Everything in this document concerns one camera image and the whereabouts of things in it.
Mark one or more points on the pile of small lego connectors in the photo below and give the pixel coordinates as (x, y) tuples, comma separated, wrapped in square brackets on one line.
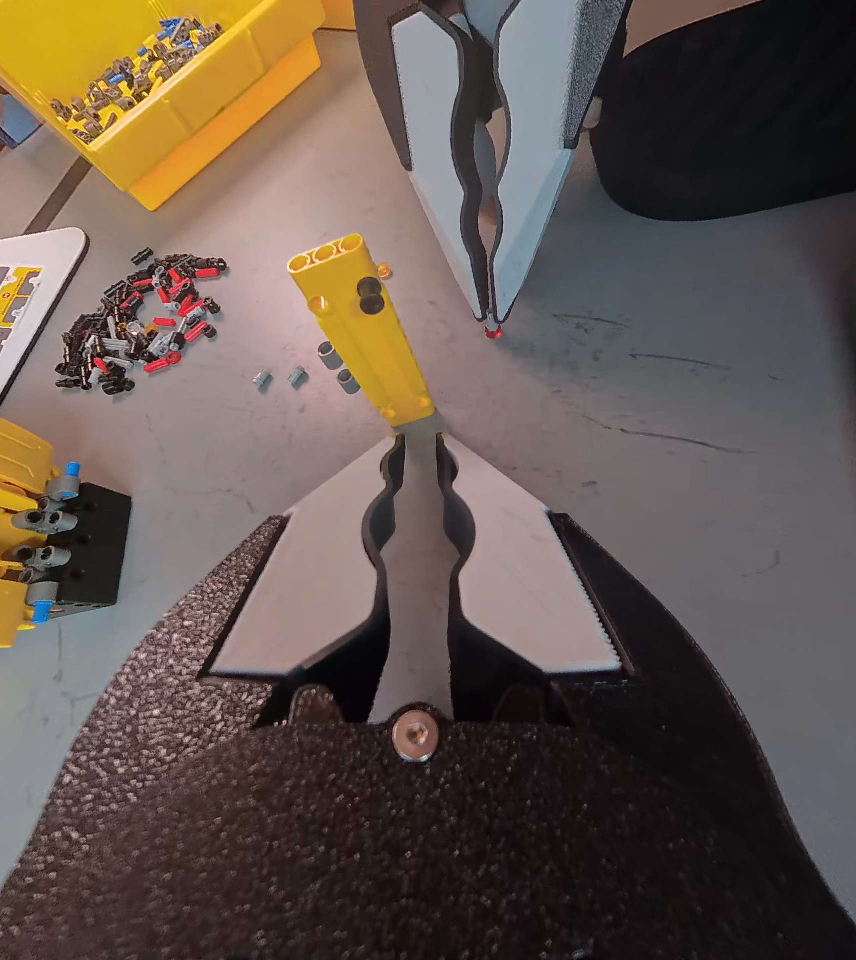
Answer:
[(135, 330)]

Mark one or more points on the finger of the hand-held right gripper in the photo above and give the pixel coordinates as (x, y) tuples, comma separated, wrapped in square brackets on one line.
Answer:
[(428, 112), (540, 112)]

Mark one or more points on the yellow bin with lego parts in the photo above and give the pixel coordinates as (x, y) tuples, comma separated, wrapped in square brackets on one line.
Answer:
[(195, 127)]

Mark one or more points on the instruction sheet on white stand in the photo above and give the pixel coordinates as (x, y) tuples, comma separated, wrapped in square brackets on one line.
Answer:
[(52, 255)]

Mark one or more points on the yellow lego panel piece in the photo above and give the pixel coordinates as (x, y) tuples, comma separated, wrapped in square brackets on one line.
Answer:
[(368, 352)]

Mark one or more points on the black mesh cushion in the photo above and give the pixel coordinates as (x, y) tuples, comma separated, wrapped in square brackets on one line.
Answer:
[(758, 112)]

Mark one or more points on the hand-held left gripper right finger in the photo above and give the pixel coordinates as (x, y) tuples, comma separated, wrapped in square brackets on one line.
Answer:
[(533, 592)]

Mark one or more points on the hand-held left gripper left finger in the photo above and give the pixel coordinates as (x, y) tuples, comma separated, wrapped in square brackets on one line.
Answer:
[(300, 592)]

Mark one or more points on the heap of blue grey lego parts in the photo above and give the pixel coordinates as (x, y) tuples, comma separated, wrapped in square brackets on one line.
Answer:
[(127, 75)]

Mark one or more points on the black lego pin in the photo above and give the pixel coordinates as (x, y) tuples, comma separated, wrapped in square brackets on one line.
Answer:
[(370, 294)]

